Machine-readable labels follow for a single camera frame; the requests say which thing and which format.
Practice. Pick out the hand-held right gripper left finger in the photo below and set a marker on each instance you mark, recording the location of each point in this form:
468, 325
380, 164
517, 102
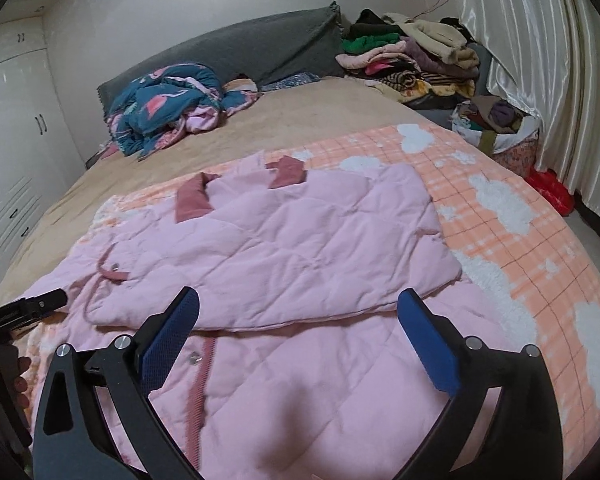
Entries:
167, 340

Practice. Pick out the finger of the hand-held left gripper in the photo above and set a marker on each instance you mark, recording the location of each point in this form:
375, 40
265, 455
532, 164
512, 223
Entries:
30, 306

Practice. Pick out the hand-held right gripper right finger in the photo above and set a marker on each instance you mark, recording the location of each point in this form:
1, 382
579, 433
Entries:
430, 345

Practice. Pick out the pink quilted jacket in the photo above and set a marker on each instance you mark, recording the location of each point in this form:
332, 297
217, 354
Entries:
280, 240

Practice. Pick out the bag full of clothes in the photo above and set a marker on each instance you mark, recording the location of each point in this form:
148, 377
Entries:
495, 125

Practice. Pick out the pile of folded clothes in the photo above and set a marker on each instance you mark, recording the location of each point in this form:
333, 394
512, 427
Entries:
405, 60

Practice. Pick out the person's left hand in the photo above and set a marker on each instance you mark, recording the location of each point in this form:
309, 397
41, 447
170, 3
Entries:
21, 390

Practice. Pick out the orange plaid cloud blanket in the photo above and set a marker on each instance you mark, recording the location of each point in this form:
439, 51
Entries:
505, 270

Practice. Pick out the white wardrobe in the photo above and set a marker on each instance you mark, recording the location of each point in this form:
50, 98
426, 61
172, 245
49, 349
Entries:
15, 135

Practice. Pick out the red plastic bag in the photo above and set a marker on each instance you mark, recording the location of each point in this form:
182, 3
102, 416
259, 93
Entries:
550, 190

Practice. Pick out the blue floral quilt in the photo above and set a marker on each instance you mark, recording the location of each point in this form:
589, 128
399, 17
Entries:
165, 105

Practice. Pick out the bed with beige sheet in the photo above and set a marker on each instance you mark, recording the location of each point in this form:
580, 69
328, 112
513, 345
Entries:
305, 110

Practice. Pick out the blue patterned cloth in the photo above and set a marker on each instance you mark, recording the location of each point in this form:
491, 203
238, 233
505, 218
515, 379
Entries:
290, 81

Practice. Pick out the white satin curtain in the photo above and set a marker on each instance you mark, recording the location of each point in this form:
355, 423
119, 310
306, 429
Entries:
540, 60

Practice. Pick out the grey headboard cushion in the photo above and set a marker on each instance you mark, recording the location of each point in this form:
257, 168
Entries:
260, 45

